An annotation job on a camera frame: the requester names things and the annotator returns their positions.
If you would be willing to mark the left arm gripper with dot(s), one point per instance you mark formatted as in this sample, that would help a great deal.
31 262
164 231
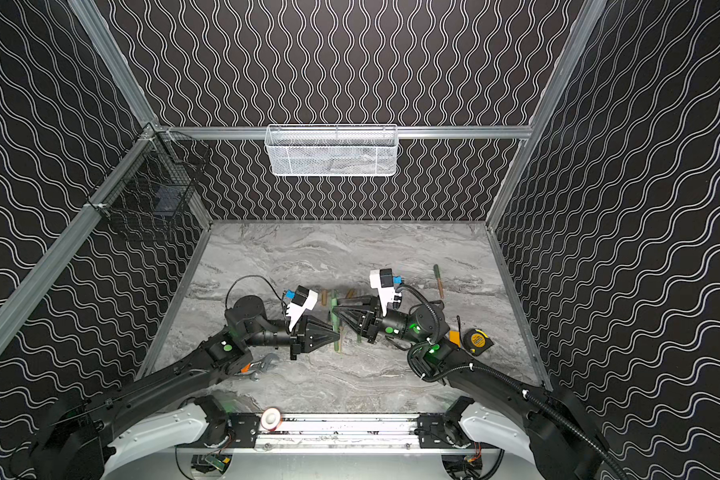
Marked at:
298 337

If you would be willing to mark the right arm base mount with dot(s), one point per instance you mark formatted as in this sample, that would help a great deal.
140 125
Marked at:
436 431

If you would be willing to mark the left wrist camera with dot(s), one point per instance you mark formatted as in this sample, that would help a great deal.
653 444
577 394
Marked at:
299 301

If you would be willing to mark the aluminium front rail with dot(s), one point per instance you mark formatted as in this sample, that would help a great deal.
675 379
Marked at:
378 434

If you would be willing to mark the white wire mesh basket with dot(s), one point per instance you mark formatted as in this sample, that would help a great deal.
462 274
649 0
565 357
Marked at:
330 150

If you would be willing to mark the yellow tape measure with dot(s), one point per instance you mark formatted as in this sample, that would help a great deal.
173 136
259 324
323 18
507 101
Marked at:
476 341

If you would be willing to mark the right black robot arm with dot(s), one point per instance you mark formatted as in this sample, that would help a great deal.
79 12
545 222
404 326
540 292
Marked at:
561 440

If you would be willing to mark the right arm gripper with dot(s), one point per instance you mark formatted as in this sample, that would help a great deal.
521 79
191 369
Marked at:
367 321

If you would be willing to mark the black wire mesh basket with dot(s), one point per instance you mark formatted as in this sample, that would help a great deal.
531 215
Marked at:
151 203

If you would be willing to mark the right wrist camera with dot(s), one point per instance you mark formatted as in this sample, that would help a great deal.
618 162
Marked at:
385 282

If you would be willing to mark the aluminium corner frame post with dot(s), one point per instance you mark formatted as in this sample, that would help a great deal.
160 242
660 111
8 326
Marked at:
576 42

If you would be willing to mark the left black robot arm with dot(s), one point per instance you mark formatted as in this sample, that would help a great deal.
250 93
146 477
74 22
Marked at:
91 439

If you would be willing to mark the white round knob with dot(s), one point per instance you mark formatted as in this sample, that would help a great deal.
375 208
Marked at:
271 419

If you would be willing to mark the orange adjustable wrench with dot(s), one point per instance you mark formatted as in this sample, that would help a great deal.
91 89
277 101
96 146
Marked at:
255 369

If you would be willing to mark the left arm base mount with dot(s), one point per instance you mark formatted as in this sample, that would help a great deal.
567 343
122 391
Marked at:
241 431

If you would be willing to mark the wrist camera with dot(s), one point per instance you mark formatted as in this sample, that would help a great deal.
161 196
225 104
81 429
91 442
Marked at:
385 282
299 301

